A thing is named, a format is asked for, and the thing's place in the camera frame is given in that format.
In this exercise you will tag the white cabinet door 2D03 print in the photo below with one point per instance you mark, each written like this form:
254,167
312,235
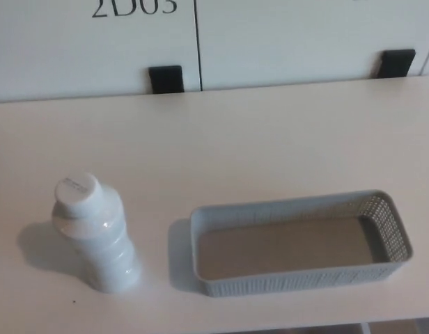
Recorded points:
78,55

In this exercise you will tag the white cabinet door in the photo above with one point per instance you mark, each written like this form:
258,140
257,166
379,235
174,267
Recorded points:
287,38

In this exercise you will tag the grey plastic mesh basket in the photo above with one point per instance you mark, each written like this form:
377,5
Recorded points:
287,243

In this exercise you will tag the white plastic bottle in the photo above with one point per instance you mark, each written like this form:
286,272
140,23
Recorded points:
96,236

